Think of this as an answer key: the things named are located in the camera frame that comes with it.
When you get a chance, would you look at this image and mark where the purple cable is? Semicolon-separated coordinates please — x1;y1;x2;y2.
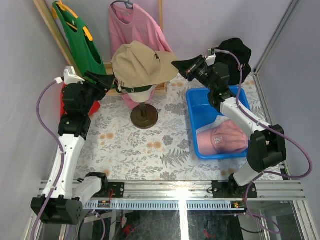
213;48;313;235
31;79;106;240

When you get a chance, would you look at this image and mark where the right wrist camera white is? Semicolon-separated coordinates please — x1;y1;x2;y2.
205;48;216;60

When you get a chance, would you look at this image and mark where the wooden clothes rack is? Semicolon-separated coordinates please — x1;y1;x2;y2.
33;0;168;97

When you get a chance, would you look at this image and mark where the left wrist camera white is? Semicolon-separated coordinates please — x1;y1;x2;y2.
54;66;85;85

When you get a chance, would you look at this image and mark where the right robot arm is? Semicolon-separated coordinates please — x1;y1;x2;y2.
172;55;287;198

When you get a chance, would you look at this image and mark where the dark green cap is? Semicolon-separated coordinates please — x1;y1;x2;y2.
114;79;153;94

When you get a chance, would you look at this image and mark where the blue plastic bin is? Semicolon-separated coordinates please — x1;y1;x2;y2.
186;88;249;160

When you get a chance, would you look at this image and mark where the khaki hat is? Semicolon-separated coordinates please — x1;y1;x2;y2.
111;41;178;88

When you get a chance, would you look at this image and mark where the yellow hanger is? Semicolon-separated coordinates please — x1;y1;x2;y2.
51;0;93;42

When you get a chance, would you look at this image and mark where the red cloth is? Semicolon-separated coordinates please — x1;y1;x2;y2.
59;83;101;121

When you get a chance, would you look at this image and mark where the black hat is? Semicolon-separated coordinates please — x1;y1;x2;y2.
215;37;252;86

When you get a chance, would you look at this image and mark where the green tank top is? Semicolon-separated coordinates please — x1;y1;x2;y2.
54;5;107;75

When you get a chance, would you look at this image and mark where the floral table mat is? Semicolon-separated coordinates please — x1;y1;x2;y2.
53;70;285;181

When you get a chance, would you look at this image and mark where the pink t-shirt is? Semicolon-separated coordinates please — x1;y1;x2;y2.
109;4;173;109

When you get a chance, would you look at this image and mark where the cream foam mannequin head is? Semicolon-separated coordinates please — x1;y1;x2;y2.
127;85;157;103

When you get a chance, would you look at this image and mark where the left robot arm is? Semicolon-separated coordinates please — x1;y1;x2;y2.
30;67;115;225

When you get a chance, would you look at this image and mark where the white cap in bin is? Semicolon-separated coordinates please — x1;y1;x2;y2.
196;115;229;134

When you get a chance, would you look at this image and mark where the dark mannequin base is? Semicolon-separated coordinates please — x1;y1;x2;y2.
130;103;159;129

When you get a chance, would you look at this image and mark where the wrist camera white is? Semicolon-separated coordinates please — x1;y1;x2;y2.
205;48;216;60
54;66;85;85

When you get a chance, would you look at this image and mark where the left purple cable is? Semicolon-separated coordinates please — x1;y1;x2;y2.
31;79;106;240

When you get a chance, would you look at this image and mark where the aluminium rail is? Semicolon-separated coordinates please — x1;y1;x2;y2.
71;180;306;211

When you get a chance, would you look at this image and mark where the pink baseball cap in bin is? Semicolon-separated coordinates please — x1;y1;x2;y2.
196;119;249;156

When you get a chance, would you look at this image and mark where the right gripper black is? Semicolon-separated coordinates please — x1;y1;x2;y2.
172;55;216;92

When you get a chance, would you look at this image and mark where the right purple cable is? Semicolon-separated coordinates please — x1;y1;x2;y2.
213;48;313;235

